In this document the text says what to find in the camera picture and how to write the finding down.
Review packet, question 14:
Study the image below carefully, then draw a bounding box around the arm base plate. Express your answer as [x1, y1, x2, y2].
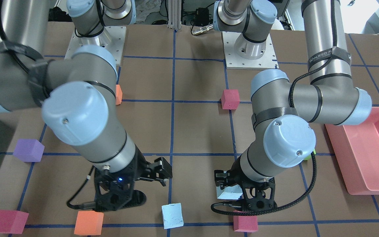
[222, 32, 279, 69]
[65, 26, 127, 66]

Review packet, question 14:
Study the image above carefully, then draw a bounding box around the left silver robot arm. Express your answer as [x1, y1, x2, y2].
[211, 0, 372, 216]

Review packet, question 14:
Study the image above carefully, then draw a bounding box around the aluminium frame post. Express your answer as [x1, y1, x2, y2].
[167, 0, 182, 31]

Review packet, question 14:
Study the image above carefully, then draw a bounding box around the orange foam block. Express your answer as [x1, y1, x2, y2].
[74, 211, 104, 236]
[115, 84, 122, 105]

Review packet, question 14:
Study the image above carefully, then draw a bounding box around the green foam block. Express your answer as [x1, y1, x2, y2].
[303, 150, 316, 161]

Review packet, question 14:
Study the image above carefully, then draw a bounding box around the pink foam block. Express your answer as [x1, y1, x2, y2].
[0, 210, 29, 234]
[233, 215, 258, 233]
[221, 90, 240, 110]

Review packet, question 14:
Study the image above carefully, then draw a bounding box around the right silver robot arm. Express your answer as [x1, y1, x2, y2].
[0, 0, 172, 212]

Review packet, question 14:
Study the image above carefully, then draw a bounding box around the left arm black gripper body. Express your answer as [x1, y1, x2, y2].
[214, 158, 277, 216]

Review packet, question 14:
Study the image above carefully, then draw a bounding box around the pink foam block far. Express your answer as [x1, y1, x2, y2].
[233, 215, 258, 233]

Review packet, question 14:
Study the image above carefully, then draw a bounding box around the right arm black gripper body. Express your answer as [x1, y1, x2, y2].
[93, 148, 172, 212]

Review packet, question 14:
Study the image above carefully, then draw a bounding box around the pink plastic tray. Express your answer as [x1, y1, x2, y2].
[325, 107, 379, 195]

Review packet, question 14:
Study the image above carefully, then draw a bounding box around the pink foam block near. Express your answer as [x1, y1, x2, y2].
[221, 90, 240, 110]

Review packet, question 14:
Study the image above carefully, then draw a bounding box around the light blue foam block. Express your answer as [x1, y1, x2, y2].
[216, 185, 243, 200]

